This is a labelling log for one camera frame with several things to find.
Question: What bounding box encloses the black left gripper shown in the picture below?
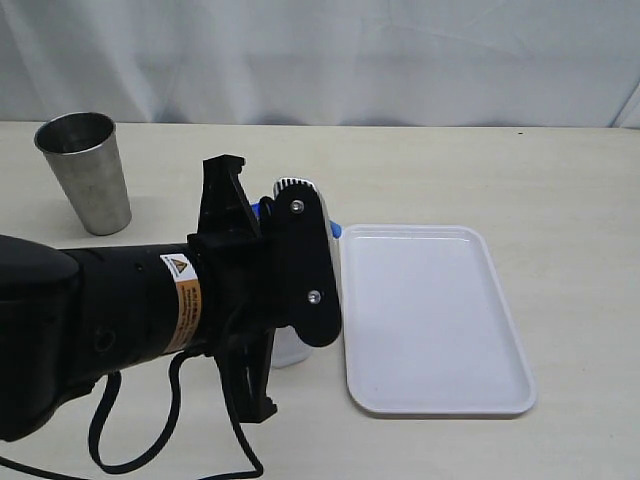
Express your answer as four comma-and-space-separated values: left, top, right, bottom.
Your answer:
187, 154, 281, 423

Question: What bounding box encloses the blue plastic container lid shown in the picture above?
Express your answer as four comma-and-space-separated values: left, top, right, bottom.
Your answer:
251, 197, 342, 239

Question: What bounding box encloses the clear plastic measuring container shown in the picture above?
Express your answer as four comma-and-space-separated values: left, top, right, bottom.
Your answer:
271, 326, 311, 369

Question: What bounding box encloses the stainless steel cup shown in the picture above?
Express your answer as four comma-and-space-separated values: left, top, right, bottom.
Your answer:
34, 112, 132, 236

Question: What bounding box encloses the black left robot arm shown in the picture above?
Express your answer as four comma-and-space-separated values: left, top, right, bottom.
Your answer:
1, 155, 260, 442

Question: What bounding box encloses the white rectangular plastic tray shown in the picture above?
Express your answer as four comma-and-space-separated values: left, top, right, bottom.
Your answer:
339, 224, 538, 418

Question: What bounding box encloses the white backdrop curtain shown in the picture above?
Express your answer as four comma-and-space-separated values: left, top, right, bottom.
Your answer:
1, 1, 639, 128

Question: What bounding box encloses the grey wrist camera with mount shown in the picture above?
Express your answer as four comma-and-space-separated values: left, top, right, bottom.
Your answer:
259, 177, 343, 347

